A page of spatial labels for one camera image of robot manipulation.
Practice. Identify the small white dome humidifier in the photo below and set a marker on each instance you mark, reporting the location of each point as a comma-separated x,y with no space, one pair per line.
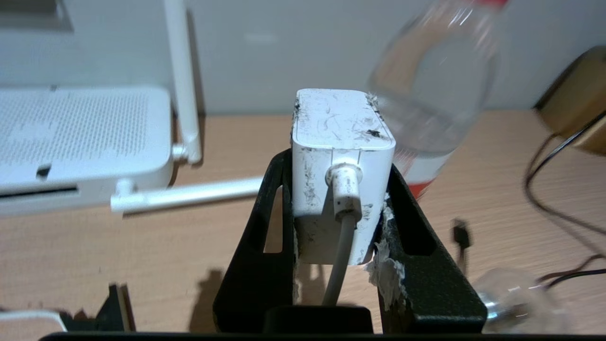
516,303

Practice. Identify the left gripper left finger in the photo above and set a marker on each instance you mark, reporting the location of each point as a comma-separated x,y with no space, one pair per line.
255,284

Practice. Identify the white wifi router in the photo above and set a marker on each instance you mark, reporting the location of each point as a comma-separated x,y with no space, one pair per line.
80,137

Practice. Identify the white power adapter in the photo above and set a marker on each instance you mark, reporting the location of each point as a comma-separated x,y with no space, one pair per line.
341,123

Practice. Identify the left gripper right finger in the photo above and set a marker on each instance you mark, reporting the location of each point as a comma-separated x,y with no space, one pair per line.
426,293

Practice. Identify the brass desk lamp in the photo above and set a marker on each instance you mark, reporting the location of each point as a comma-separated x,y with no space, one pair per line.
573,99

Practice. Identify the clear water bottle red cap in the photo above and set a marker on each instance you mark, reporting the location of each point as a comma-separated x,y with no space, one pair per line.
435,80

